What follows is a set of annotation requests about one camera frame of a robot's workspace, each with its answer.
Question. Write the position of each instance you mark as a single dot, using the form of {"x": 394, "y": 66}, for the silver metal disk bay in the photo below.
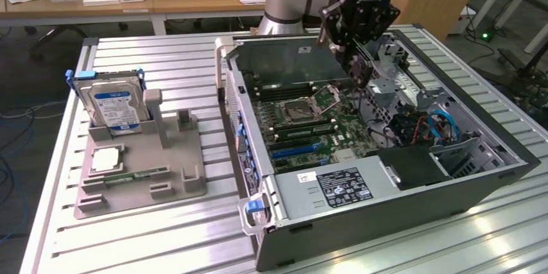
{"x": 385, "y": 75}

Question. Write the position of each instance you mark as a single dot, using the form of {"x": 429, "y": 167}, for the open metal socket cover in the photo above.
{"x": 326, "y": 97}

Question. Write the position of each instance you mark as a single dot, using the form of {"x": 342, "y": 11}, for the device with green light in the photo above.
{"x": 484, "y": 35}

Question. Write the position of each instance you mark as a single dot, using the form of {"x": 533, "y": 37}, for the CPU socket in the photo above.
{"x": 297, "y": 112}

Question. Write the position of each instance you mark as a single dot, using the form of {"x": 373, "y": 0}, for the blue expansion slot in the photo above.
{"x": 294, "y": 152}

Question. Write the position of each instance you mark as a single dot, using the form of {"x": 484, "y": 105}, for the black plastic air shroud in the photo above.
{"x": 410, "y": 165}

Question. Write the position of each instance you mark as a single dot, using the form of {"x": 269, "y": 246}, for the grey power supply unit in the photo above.
{"x": 298, "y": 197}

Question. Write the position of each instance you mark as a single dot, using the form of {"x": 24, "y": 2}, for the hard disk in blue caddy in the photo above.
{"x": 113, "y": 107}

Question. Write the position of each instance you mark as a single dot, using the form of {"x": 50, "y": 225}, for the open black PC case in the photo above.
{"x": 385, "y": 219}

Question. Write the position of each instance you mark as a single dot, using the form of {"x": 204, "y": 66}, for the blue case latch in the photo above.
{"x": 252, "y": 207}

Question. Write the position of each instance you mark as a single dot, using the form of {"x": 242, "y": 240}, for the silver CPU chip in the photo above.
{"x": 105, "y": 160}

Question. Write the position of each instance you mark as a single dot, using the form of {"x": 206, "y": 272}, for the green RAM stick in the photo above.
{"x": 125, "y": 177}

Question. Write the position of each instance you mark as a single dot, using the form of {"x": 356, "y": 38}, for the grey plastic parts rack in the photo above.
{"x": 141, "y": 197}

